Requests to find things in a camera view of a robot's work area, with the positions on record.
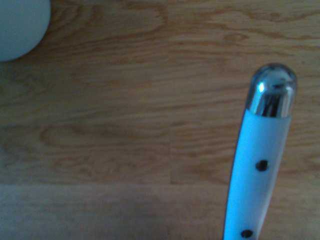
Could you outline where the white-handled metal spoon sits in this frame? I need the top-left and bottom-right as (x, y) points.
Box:
(222, 62), (299, 240)

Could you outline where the plain white tumbler cup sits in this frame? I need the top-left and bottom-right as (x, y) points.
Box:
(0, 0), (52, 63)

